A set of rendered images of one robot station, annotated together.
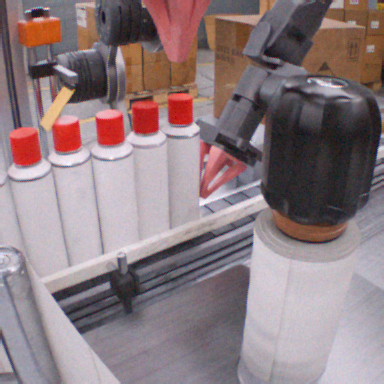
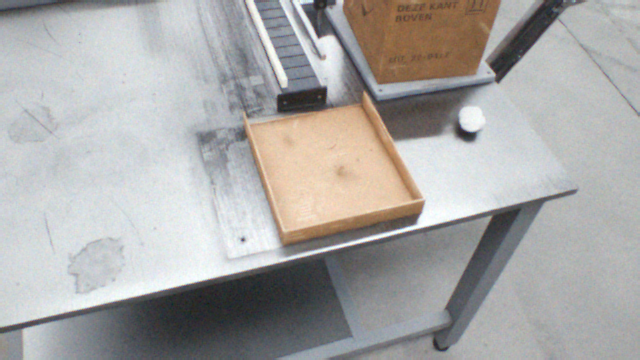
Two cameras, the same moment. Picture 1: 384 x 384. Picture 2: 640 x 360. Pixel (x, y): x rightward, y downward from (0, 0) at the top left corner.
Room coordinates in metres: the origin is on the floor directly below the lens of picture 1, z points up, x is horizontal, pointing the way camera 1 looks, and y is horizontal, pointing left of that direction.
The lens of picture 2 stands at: (1.18, -1.35, 1.60)
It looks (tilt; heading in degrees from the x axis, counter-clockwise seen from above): 50 degrees down; 103
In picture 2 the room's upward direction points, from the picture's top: 5 degrees clockwise
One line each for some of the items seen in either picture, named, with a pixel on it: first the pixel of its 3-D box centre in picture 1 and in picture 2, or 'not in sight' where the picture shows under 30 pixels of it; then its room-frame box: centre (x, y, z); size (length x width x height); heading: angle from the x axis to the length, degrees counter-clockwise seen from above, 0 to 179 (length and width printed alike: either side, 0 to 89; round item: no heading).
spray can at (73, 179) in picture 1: (75, 197); not in sight; (0.46, 0.15, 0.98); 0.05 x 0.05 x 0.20
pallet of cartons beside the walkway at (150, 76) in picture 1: (132, 47); not in sight; (4.37, 0.61, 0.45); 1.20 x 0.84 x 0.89; 31
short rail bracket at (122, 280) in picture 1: (126, 291); not in sight; (0.40, 0.08, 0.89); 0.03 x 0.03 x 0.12; 35
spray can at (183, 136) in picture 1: (181, 168); not in sight; (0.55, 0.02, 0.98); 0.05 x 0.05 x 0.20
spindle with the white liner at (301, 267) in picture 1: (302, 261); not in sight; (0.28, -0.09, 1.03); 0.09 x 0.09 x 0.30
